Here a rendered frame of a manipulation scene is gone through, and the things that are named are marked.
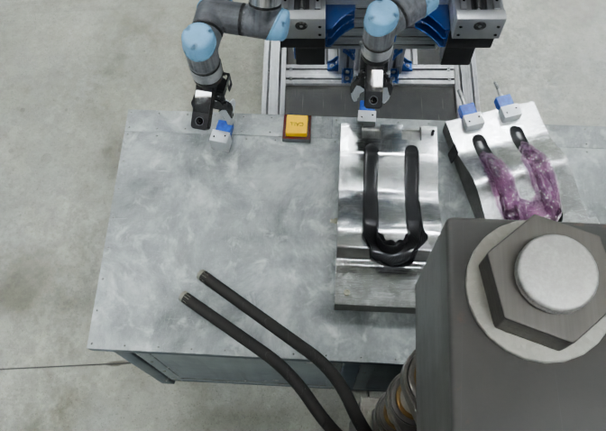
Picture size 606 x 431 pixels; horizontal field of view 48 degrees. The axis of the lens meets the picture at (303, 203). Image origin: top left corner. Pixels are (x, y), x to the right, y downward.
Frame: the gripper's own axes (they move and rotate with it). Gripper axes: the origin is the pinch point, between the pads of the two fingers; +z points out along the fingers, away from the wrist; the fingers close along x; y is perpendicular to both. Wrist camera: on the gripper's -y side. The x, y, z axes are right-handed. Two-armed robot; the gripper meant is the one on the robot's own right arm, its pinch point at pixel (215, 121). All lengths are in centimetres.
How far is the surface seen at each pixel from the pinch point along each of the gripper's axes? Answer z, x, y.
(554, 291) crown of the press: -113, -61, -65
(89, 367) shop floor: 93, 44, -62
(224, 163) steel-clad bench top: 12.7, -2.5, -6.0
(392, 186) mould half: 4, -50, -6
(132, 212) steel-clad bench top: 12.7, 18.2, -26.1
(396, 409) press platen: -36, -58, -67
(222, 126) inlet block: 8.6, 0.4, 3.2
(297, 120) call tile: 8.9, -19.7, 10.2
